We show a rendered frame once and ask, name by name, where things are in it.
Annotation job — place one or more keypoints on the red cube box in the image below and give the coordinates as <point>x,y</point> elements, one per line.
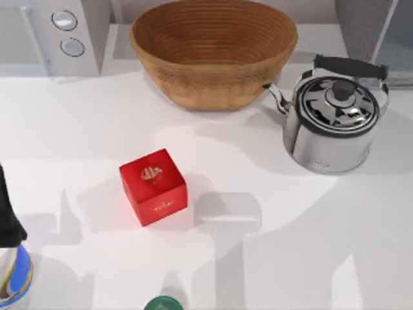
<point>155,190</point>

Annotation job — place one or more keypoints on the brown woven basket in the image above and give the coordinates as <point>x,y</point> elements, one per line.
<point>213,61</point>

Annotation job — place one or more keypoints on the shiny steel kettle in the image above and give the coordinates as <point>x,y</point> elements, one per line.
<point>335,129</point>

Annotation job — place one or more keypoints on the green bottle cap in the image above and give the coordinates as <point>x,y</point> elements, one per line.
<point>162,304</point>

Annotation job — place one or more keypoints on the round microwave knob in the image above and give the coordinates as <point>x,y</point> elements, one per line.
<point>64,20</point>
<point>72,47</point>

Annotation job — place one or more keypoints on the pale microwave oven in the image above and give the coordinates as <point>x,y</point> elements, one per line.
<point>38,38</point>

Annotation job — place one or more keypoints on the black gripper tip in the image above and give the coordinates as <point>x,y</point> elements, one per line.
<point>8,223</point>

